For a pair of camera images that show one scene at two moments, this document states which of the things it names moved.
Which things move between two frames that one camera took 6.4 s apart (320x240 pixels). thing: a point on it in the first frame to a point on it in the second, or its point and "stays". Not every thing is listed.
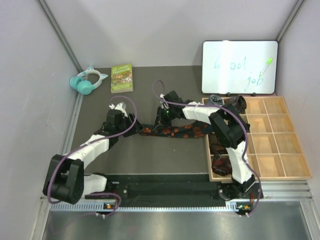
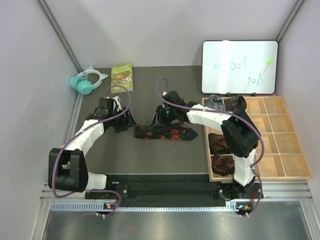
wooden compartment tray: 274,149 stays
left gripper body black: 125,123 to 122,123
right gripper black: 161,122 stays
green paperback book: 121,78 stays
